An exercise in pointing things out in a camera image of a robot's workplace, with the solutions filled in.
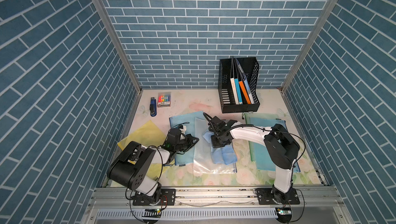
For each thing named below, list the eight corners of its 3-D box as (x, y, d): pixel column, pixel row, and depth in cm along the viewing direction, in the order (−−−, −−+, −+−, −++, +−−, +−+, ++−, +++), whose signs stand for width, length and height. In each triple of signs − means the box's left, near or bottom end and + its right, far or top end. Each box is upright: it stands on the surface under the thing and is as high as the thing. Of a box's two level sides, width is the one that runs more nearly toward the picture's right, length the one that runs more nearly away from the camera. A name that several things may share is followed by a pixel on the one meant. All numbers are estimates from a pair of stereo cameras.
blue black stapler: (151, 116, 107) (149, 112, 102) (152, 100, 116) (150, 95, 112) (156, 116, 107) (154, 111, 103) (156, 100, 117) (154, 95, 112)
